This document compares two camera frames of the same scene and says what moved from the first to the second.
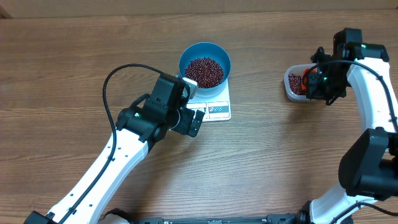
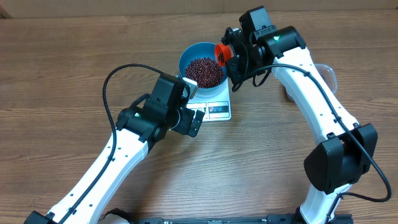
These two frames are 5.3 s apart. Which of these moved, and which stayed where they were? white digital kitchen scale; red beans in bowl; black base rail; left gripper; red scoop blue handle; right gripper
Moved: red scoop blue handle; right gripper
Stayed: white digital kitchen scale; left gripper; red beans in bowl; black base rail
